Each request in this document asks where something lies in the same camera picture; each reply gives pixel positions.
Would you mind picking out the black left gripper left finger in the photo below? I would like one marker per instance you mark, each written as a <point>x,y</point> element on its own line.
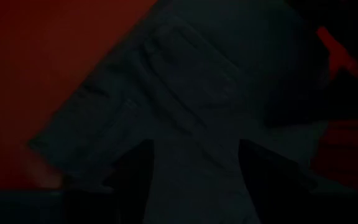
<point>129,186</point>

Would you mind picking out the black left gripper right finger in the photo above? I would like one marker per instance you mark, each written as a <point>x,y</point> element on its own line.
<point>269,186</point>

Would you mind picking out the dark grey garment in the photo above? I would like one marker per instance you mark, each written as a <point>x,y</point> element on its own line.
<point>182,93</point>

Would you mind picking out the red plastic bin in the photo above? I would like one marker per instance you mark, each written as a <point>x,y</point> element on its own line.
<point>26,62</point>

